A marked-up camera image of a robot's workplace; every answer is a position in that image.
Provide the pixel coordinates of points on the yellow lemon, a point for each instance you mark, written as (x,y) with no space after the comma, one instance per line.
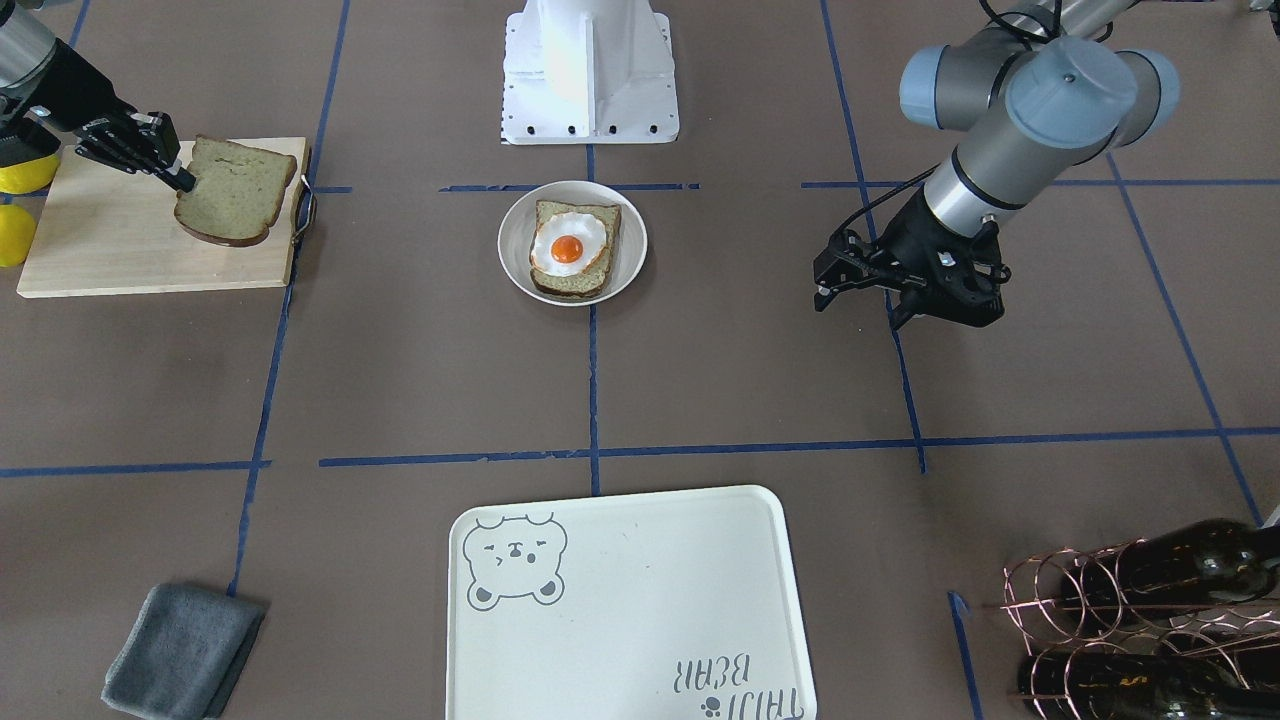
(29,176)
(17,232)

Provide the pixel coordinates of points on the wooden cutting board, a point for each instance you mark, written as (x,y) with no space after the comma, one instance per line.
(102,232)

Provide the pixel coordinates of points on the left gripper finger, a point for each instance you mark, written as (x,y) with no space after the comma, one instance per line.
(914,301)
(842,265)

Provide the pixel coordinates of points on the fried egg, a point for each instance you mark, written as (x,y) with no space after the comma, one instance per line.
(567,244)

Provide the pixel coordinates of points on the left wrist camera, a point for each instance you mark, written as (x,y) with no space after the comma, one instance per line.
(967,290)

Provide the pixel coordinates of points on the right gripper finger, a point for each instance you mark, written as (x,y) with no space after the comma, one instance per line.
(150,161)
(176,177)

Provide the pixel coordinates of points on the folded grey cloth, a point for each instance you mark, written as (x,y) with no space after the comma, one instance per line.
(185,654)

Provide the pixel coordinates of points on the yellow lemon upper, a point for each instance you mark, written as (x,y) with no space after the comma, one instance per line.
(29,176)

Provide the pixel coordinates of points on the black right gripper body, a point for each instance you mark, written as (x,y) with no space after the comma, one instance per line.
(72,105)

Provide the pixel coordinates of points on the dark wine bottle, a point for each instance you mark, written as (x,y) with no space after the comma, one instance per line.
(1097,685)
(1211,563)

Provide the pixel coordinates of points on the white round plate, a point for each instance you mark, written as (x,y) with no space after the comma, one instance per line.
(517,231)

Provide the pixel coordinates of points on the metal cutting board handle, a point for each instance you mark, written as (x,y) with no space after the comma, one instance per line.
(305,213)

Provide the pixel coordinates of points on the copper wire bottle rack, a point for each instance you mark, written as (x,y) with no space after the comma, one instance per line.
(1176,627)

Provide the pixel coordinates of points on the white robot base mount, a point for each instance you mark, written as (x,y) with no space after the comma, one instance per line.
(588,72)

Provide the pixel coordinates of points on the dark wine bottle upper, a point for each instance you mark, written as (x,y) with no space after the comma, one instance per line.
(1211,563)

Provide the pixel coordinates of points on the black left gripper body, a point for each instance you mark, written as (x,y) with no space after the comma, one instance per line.
(912,238)

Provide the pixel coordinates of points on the bread slice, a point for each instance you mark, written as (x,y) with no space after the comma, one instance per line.
(238,195)
(590,283)

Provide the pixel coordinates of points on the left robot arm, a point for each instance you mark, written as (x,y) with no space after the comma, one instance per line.
(1035,92)

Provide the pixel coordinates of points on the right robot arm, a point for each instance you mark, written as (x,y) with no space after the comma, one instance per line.
(47,88)

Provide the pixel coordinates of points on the yellow lemon lower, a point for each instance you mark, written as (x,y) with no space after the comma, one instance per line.
(17,232)

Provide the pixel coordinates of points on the cream bear serving tray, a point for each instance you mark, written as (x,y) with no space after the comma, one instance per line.
(663,605)

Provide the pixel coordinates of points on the dark wine bottle lower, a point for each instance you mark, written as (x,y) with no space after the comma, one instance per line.
(1097,685)

